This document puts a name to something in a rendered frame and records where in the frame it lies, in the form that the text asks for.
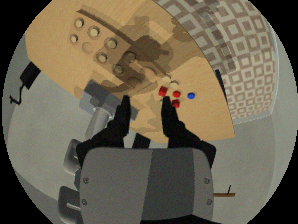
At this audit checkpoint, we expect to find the red disc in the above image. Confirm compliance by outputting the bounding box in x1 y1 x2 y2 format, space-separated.
173 91 180 98

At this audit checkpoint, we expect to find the tan tray with round pockets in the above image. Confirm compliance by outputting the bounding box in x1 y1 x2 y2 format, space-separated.
67 10 166 92

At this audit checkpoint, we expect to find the blue disc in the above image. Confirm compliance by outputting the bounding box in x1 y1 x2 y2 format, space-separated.
188 93 195 99

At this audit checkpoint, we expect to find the red square block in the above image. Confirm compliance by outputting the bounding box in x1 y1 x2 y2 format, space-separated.
158 86 167 97
172 99 180 108

